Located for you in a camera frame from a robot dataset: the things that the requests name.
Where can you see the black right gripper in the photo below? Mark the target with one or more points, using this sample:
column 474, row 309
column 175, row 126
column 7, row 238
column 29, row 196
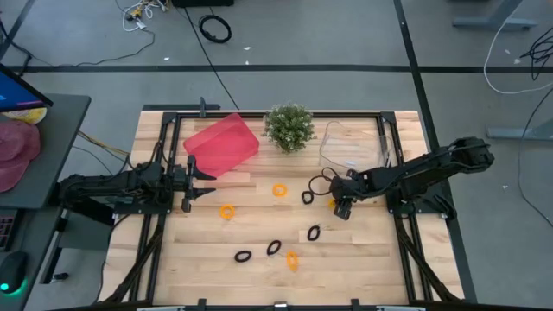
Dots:
column 345, row 185

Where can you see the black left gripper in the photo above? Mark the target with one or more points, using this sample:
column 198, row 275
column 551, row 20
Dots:
column 188, row 183

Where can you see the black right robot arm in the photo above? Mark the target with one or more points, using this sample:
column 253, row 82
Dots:
column 432, row 166

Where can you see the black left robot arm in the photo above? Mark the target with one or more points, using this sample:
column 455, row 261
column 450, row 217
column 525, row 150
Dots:
column 108, row 181

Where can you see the pink translucent plastic bin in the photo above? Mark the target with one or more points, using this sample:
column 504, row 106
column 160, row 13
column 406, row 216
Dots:
column 224, row 142

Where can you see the clear plastic bin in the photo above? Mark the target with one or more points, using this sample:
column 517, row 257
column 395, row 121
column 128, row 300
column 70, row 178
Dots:
column 354, row 147

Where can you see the small artificial green plant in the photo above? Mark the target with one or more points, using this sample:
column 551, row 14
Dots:
column 288, row 127

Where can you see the dark grey side desk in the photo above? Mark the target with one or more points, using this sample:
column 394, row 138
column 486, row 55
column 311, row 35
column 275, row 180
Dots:
column 56, row 142

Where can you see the black floor box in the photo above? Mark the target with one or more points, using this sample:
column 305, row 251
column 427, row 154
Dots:
column 203, row 2

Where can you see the yellow round object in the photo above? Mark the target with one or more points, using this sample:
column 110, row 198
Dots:
column 30, row 116

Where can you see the pink hat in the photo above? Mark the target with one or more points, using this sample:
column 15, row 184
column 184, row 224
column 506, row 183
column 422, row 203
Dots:
column 15, row 151

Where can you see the grey desk foot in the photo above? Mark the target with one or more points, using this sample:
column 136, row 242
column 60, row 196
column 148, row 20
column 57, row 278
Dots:
column 492, row 21
column 518, row 133

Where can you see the black keyboard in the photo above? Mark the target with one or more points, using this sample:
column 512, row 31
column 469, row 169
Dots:
column 6, row 229

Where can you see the black computer mouse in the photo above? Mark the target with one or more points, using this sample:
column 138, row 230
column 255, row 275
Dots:
column 13, row 270

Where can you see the black table-edge bracket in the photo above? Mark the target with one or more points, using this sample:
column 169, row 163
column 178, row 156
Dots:
column 202, row 105

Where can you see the black aluminium table frame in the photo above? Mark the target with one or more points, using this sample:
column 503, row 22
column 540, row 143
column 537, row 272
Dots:
column 345, row 115

